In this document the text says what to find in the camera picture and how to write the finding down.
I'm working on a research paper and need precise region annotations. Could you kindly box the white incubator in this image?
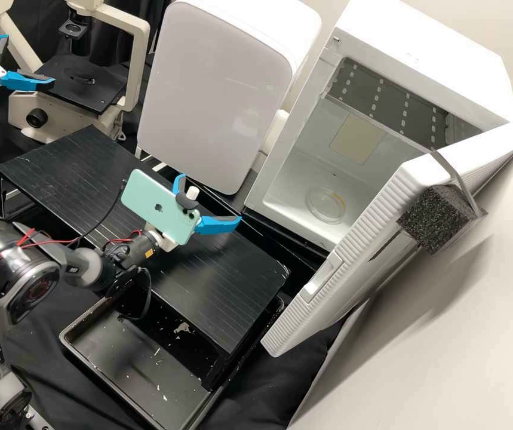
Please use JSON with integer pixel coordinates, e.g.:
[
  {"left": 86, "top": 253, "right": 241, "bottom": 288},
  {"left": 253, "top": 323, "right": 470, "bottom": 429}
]
[{"left": 242, "top": 0, "right": 513, "bottom": 251}]

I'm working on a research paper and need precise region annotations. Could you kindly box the black tray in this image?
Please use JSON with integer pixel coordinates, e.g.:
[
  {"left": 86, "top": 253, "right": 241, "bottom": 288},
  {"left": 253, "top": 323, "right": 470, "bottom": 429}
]
[{"left": 59, "top": 293, "right": 286, "bottom": 430}]

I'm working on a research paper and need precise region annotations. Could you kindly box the right wrist camera phone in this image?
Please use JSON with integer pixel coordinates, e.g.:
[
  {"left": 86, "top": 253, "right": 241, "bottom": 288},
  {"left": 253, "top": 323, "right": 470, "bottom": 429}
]
[{"left": 121, "top": 168, "right": 203, "bottom": 247}]

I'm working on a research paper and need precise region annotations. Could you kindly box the cream microscope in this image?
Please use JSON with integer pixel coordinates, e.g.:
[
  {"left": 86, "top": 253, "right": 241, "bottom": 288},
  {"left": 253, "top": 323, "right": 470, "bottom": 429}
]
[{"left": 0, "top": 0, "right": 152, "bottom": 140}]

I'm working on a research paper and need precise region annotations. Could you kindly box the incubator door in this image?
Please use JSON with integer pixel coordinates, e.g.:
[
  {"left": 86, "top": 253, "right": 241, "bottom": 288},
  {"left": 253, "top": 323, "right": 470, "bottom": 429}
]
[{"left": 260, "top": 150, "right": 488, "bottom": 358}]

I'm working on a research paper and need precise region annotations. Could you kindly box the petri dish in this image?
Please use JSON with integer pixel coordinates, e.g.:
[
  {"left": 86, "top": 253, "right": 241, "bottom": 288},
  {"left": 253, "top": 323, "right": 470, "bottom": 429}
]
[{"left": 306, "top": 186, "right": 346, "bottom": 225}]

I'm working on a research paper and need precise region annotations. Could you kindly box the black cable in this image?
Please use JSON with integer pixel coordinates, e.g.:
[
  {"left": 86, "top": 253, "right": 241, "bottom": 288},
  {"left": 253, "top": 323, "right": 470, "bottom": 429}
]
[
  {"left": 76, "top": 196, "right": 127, "bottom": 247},
  {"left": 105, "top": 265, "right": 153, "bottom": 321}
]

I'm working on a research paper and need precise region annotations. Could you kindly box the white box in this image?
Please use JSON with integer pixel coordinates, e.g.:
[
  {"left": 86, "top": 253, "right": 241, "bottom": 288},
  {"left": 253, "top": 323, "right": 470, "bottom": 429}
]
[{"left": 135, "top": 0, "right": 322, "bottom": 196}]

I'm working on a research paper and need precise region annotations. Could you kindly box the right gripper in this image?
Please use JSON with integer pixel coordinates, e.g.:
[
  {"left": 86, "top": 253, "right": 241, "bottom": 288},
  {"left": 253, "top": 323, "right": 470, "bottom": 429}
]
[{"left": 153, "top": 174, "right": 243, "bottom": 250}]

